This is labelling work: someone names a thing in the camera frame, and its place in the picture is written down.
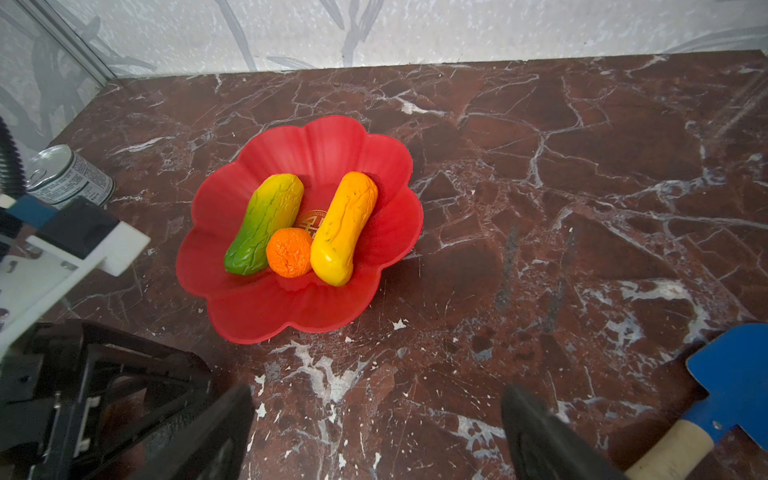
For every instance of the silver tin can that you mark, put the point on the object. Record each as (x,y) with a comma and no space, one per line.
(58,175)

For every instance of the blue trowel wooden handle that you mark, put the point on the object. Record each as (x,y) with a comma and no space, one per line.
(733,370)

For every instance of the small fake orange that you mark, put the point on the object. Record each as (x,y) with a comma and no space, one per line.
(288,252)

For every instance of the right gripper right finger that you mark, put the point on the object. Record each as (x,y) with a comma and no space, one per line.
(543,447)

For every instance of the red flower-shaped fruit bowl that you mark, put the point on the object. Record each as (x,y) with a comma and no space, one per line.
(254,308)

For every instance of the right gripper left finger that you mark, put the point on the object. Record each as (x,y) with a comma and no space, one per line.
(213,446)

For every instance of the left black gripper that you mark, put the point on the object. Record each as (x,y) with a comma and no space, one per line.
(76,396)

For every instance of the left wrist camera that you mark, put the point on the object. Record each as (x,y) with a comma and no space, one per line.
(72,242)

